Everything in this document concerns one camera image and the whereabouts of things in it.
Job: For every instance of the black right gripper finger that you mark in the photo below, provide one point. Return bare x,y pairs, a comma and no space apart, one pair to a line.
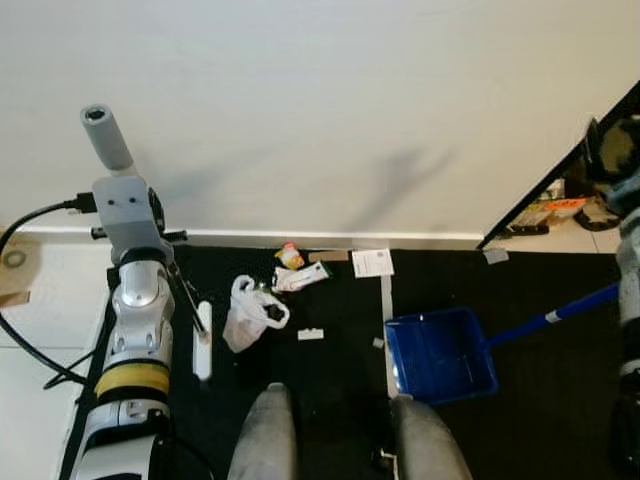
595,150

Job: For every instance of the blue plastic dustpan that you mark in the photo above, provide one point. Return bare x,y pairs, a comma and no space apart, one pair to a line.
440,355

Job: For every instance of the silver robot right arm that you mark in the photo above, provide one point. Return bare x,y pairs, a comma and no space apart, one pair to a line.
628,270

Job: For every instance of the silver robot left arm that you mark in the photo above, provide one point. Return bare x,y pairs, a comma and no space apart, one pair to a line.
140,310

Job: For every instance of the mixed floor clutter pile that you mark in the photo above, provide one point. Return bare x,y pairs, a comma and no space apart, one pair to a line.
560,210

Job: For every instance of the black floor mat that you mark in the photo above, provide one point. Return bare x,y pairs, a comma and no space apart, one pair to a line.
540,400

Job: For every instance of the white plastic bag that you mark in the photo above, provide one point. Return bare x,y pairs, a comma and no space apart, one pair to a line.
245,320

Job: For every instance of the yellow snack packet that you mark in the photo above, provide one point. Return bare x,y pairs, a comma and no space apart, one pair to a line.
291,258

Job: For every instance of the grey tape piece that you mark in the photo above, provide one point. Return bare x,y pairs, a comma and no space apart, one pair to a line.
496,256

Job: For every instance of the brown cardboard box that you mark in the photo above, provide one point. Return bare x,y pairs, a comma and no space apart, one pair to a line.
25,285

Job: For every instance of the brown cardboard strip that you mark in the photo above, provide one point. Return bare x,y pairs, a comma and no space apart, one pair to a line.
330,256

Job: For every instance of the small white block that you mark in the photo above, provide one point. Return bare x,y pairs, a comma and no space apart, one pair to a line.
310,334

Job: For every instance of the white paper label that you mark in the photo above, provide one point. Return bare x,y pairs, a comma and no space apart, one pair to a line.
373,263

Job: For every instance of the long white tape strip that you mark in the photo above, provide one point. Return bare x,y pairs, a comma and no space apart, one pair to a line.
387,295

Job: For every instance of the grey robot left leg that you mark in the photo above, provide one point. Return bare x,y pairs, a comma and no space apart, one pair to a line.
265,440

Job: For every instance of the grey robot leg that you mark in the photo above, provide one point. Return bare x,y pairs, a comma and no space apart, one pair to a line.
265,440
428,445

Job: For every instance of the grey robot right leg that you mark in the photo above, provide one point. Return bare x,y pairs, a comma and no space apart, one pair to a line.
428,445

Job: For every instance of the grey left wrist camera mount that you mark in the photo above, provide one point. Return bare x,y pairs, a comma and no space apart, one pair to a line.
125,205

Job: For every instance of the black door frame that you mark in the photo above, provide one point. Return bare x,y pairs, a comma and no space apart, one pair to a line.
545,185

